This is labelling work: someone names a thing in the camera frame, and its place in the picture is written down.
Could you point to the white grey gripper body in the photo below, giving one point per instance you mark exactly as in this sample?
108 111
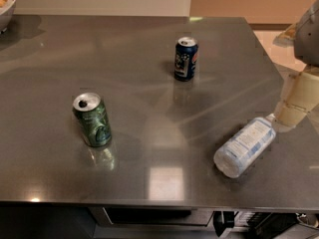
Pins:
308 39

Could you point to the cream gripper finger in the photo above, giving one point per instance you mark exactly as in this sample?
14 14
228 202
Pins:
299 96

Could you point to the blue pepsi can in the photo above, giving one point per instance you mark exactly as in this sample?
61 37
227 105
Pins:
186 53

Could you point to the green soda can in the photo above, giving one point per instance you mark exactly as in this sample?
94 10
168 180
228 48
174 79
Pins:
90 111

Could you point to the clear plastic water bottle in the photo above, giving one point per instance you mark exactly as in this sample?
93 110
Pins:
239 152

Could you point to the drawer under table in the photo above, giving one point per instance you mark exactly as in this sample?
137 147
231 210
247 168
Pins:
107 216

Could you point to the white bowl with fruit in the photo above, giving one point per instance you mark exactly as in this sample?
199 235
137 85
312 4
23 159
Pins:
7 8

